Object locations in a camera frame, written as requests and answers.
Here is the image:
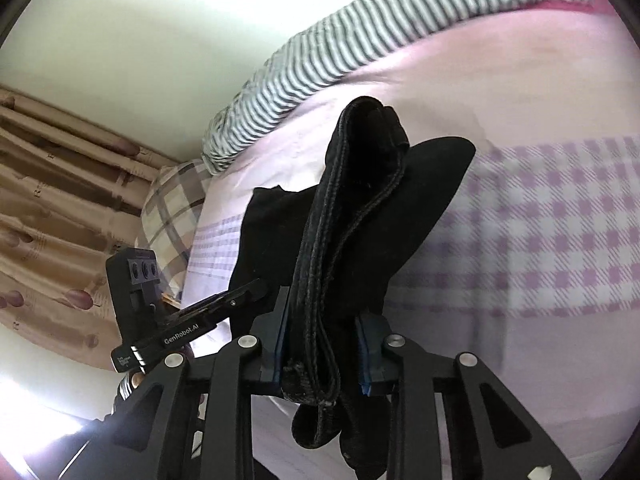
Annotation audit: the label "black denim pants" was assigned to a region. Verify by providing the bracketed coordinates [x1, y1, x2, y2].
[231, 96, 475, 479]

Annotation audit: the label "dark gloved hand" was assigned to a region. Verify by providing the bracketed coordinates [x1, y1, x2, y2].
[114, 372, 145, 405]

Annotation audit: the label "plaid beige pillow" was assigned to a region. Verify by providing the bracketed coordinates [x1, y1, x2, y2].
[136, 158, 212, 304]

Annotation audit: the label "beige floral curtain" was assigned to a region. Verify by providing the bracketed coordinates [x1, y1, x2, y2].
[1, 88, 173, 370]

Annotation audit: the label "pink checked bed sheet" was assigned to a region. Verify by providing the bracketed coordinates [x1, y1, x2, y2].
[182, 0, 639, 479]

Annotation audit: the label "grey striped blanket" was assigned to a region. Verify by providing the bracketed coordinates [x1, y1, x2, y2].
[202, 0, 590, 176]

